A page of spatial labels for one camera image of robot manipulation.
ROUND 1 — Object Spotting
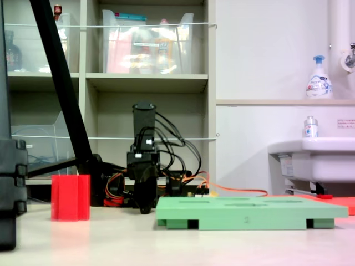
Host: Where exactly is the small clear sanitizer bottle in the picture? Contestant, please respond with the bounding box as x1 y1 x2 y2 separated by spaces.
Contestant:
303 115 320 139

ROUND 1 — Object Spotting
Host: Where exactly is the black tripod strut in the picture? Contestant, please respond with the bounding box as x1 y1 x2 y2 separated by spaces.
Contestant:
27 157 78 178

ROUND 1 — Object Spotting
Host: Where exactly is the white pump soap bottle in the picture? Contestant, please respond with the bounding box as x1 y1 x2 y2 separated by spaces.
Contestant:
306 55 333 100

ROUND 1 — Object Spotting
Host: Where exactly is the large clear storage bin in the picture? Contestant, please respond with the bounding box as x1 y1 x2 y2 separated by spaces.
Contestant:
102 9 195 75

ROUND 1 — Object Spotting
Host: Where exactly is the green shape-hole board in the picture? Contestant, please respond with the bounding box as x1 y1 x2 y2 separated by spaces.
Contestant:
155 196 349 231

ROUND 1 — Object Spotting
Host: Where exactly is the white sink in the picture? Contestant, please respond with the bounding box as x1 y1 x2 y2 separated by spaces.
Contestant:
267 137 355 196

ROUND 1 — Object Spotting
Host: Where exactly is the red black table clamp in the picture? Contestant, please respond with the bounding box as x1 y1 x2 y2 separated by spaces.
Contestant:
104 195 124 207

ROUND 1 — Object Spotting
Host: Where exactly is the circuit board with wires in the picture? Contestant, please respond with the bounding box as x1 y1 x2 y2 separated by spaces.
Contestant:
187 187 211 199

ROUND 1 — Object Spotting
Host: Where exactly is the black tripod leg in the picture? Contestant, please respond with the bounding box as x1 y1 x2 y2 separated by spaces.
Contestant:
0 0 12 139
29 0 105 207

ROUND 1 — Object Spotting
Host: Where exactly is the beige shelf unit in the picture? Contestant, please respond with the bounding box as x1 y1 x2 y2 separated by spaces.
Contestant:
2 0 217 206

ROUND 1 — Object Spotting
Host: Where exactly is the metal faucet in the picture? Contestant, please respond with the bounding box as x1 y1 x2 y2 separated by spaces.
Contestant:
340 42 355 73

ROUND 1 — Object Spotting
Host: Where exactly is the yellow spray bottle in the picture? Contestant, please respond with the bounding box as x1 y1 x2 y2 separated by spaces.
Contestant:
155 18 175 74

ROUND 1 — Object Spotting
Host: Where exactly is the orange wire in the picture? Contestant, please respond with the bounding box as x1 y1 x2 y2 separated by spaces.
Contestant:
194 171 269 198

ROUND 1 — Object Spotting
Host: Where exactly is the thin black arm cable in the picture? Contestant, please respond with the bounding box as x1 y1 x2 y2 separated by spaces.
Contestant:
158 138 202 178
154 110 186 147

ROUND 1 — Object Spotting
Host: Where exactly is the dark glass bottle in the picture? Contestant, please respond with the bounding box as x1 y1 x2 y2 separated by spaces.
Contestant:
4 30 23 73

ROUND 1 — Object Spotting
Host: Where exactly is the white cord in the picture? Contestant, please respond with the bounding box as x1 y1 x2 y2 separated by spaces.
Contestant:
4 22 218 30
11 133 220 141

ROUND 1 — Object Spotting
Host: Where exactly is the notched black stack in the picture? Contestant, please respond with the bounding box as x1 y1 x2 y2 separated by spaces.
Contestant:
0 138 28 252

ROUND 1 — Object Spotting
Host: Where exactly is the red cross columnar block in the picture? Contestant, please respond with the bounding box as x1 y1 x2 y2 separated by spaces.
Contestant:
50 174 91 222

